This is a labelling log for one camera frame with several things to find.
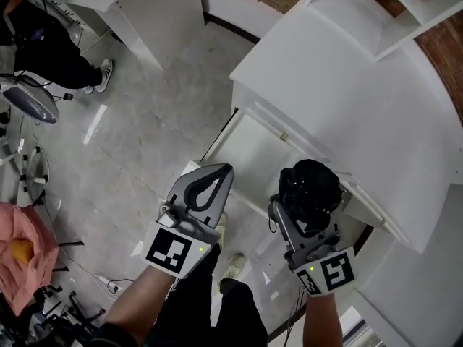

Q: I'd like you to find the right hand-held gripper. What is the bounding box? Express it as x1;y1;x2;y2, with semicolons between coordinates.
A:
271;200;357;298

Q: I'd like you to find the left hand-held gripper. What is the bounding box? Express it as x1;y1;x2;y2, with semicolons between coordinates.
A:
139;163;235;280

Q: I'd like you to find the black cloth item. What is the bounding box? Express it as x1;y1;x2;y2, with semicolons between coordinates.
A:
268;159;347;239

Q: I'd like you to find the white drawer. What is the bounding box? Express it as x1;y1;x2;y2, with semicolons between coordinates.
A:
187;108;341;231

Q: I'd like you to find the person's left forearm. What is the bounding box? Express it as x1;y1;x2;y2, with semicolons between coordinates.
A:
103;264;184;339

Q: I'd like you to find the person's right forearm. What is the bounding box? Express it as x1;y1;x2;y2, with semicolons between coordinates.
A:
302;291;344;347

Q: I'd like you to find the white desk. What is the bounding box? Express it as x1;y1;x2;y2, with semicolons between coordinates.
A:
229;4;463;256

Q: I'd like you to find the person's left shoe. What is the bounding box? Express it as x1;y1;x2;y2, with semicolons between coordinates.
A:
216;211;230;253

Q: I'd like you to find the person's shoe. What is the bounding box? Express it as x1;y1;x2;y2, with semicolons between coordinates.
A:
216;253;247;288
216;211;230;253

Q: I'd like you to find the person's right shoe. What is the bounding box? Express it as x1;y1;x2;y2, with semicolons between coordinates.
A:
216;253;247;288

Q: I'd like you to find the person's left leg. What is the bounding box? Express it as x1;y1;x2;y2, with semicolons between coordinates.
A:
151;244;222;347

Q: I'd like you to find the person's leg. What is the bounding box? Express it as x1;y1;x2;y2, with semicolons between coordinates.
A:
151;244;222;347
211;278;269;347

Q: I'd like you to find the person's right leg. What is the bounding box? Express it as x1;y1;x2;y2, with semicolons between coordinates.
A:
211;278;269;347

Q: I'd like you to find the white power strip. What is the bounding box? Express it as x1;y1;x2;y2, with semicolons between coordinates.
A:
94;273;121;292

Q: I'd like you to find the person's dark green shirt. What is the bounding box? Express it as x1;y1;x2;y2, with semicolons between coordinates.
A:
88;322;145;347

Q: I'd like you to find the white wheeled chair base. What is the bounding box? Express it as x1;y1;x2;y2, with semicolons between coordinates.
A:
0;141;50;206

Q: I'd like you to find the black tripod stand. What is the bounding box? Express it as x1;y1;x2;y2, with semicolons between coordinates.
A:
32;287;106;339

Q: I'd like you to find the pink cloth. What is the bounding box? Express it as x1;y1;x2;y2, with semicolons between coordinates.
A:
0;201;60;316

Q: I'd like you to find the orange round object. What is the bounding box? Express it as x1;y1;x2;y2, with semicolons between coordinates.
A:
10;239;35;263

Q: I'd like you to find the white side table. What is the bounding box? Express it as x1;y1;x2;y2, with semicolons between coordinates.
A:
39;0;205;72

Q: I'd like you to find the grey and black machine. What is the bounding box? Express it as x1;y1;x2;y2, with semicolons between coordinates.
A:
0;74;60;124

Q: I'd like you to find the white shelf unit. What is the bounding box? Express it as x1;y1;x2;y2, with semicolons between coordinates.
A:
285;0;463;63

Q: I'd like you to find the silver gripper-mounted camera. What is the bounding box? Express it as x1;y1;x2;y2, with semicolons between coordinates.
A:
158;207;182;229

